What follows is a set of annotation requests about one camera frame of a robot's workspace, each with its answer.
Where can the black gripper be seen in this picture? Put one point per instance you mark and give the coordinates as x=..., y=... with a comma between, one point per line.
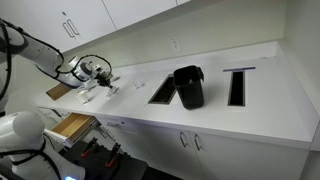
x=101, y=77

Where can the white paper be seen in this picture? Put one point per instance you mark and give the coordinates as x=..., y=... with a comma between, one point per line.
x=113, y=91

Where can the white paper cup green stripe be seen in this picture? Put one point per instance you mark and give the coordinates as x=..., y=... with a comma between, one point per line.
x=82, y=97

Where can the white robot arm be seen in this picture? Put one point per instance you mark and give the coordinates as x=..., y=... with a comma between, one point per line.
x=40, y=55

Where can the wooden drawer white front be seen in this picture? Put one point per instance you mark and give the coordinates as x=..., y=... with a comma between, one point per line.
x=71, y=125

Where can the small white packet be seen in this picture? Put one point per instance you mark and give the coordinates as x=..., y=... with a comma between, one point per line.
x=138, y=84

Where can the wooden cutting board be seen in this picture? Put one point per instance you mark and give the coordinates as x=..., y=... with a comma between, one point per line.
x=58, y=91

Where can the wide rectangular counter opening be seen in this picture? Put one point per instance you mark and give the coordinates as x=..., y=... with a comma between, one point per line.
x=165, y=93

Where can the black orange bar clamp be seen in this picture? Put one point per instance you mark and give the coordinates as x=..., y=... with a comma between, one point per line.
x=113, y=155
x=89, y=148

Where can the black plastic trash bin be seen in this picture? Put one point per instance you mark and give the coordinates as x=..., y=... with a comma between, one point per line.
x=190, y=88

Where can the white base cabinets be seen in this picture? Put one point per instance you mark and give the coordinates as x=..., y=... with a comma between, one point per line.
x=160, y=150

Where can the black robot mounting cart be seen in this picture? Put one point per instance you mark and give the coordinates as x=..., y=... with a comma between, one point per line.
x=126, y=170

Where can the narrow rectangular counter opening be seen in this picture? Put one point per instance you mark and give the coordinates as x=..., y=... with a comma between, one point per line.
x=237, y=88

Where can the blue tape strip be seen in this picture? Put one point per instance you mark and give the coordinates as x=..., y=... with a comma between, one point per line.
x=239, y=69

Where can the white wall outlet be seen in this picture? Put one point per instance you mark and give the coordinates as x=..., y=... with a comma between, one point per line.
x=175, y=43
x=124, y=55

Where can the white wall cabinets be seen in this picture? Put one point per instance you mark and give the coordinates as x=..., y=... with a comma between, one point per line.
x=100, y=13

